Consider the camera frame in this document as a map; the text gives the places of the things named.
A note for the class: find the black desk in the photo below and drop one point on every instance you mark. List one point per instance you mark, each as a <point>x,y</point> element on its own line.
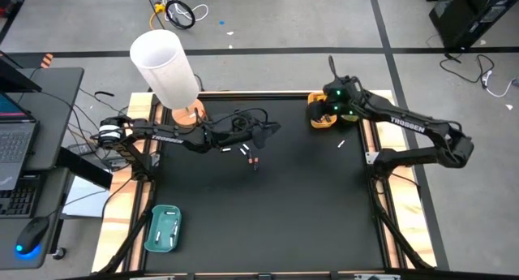
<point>61,85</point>

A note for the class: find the white shade wooden base lamp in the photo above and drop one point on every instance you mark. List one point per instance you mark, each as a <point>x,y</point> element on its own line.
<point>162,69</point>

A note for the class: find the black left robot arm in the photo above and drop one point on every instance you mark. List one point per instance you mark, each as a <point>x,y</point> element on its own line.
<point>162,136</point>

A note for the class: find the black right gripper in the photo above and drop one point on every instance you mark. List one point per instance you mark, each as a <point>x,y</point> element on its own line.
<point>328,105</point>

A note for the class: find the silver mounting plate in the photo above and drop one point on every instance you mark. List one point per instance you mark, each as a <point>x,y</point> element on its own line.
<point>369,157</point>
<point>155,160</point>

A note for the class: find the black keyboard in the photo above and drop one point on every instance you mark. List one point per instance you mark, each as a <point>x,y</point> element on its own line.
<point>18,201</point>

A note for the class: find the black computer mouse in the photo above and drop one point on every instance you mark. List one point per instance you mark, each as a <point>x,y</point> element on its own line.
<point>32,233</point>

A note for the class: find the grey laptop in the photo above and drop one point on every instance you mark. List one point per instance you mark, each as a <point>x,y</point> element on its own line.
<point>16,146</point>

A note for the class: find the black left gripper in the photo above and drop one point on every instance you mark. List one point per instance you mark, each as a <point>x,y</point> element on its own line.
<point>235,132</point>

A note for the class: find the yellow plastic bin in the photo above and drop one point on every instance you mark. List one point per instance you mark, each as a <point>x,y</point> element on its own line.
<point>324,126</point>

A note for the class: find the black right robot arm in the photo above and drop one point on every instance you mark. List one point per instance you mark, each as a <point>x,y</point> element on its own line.
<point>405,123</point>

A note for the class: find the teal plastic bin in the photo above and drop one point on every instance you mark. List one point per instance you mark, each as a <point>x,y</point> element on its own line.
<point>164,225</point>

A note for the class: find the black monitor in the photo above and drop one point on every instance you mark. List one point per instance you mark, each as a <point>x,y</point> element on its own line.
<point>12,77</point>

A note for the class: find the black computer tower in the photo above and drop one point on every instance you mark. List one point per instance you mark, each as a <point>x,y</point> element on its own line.
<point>466,16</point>

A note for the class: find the black caster wheel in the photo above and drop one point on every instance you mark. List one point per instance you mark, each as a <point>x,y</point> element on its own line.
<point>59,253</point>

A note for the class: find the orange black striped marker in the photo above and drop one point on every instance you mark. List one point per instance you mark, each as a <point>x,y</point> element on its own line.
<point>46,61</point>

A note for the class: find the silver bracket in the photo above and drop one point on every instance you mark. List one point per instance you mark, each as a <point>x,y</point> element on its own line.
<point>377,277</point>

